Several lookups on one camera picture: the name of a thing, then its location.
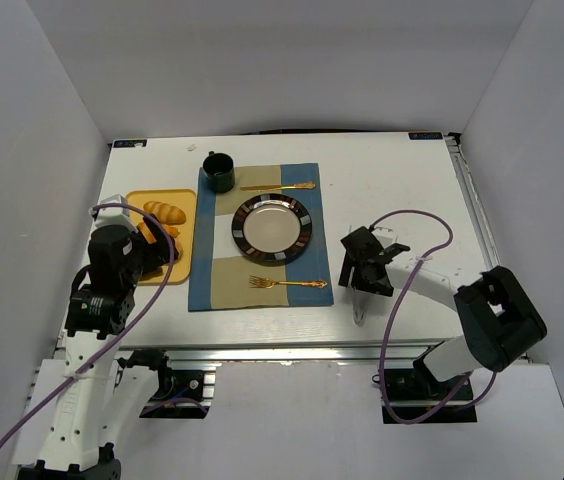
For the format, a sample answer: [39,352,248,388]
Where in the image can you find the blue label sticker right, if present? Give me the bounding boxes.
[408,132,444,141]

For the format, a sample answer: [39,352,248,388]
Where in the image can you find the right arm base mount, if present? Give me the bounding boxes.
[384,368,478,424]

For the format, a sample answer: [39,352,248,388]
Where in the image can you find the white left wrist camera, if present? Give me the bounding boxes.
[89,194,135,231]

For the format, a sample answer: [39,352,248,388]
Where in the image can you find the golden croissant bread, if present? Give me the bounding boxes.
[137,222,180,244]

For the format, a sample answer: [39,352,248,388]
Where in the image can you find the long striped bread roll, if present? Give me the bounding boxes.
[143,201,187,225]

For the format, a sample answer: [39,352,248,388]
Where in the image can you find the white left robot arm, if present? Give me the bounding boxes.
[18,203,179,479]

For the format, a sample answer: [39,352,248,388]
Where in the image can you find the silver metal tongs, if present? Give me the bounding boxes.
[347,266,369,327]

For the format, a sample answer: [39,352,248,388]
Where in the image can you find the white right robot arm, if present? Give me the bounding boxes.
[338,227,547,398]

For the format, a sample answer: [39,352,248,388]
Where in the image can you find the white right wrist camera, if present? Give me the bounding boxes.
[372,226,398,248]

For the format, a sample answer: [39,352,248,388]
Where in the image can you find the blue label sticker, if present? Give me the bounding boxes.
[408,132,444,141]
[112,139,147,149]

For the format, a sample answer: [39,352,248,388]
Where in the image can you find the blue beige checkered placemat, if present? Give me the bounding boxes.
[188,163,334,312]

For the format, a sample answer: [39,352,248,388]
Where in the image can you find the yellow plastic tray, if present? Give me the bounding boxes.
[126,189,197,285]

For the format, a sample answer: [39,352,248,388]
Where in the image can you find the dark rimmed ceramic plate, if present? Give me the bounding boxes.
[231,193,313,264]

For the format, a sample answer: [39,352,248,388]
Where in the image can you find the dark green mug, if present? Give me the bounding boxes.
[202,151,235,194]

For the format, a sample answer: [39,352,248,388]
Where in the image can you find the gold fork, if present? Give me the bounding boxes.
[248,275,328,289]

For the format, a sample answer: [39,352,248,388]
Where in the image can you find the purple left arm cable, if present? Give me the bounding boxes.
[0,203,172,480]

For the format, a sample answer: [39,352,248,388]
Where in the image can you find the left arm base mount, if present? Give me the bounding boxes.
[114,349,210,419]

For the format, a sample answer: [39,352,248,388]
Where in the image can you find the blue label sticker left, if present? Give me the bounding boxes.
[112,139,147,149]

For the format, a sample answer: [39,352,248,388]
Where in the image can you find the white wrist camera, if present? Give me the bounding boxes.
[89,194,135,231]
[372,226,398,248]

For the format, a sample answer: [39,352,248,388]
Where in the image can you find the gold butter knife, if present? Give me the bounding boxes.
[240,182,317,192]

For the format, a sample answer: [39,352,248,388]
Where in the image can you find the small round bread bun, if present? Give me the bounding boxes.
[173,238,183,262]

